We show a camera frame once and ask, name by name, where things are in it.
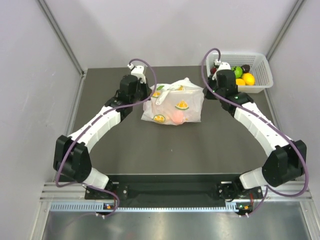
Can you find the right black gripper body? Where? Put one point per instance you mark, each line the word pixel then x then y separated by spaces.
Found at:
pixel 214 84

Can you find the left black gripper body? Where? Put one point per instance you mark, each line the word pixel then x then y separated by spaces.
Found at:
pixel 141 91

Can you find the white printed plastic bag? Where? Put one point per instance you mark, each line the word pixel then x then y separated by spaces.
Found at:
pixel 182 95

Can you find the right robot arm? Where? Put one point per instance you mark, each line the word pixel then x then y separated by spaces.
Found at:
pixel 286 158

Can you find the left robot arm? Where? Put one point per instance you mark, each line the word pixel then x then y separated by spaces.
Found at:
pixel 72 153

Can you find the green striped fruit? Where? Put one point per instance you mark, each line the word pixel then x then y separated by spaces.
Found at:
pixel 238 71

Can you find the dark purple fruit back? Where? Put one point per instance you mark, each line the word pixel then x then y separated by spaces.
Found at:
pixel 245 68

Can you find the pink peach in bag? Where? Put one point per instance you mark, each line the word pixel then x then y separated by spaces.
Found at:
pixel 178 117

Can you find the yellow lemon middle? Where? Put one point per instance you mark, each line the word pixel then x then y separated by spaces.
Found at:
pixel 240 82

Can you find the yellow lemon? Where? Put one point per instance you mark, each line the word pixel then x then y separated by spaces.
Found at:
pixel 240 82
pixel 249 79

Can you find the red apple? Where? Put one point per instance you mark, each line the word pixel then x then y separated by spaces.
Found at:
pixel 213 70

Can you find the yellow lemon right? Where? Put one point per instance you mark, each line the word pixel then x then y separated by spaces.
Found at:
pixel 249 79

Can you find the white perforated plastic basket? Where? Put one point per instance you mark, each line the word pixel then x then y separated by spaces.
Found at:
pixel 259 68

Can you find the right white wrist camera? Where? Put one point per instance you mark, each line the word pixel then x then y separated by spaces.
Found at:
pixel 219 66

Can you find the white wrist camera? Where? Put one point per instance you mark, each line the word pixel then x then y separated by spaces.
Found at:
pixel 219 66
pixel 138 71

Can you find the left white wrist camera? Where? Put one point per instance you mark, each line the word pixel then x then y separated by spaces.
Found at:
pixel 138 71

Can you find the slotted cable duct rail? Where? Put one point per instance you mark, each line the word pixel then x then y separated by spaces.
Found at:
pixel 106 206

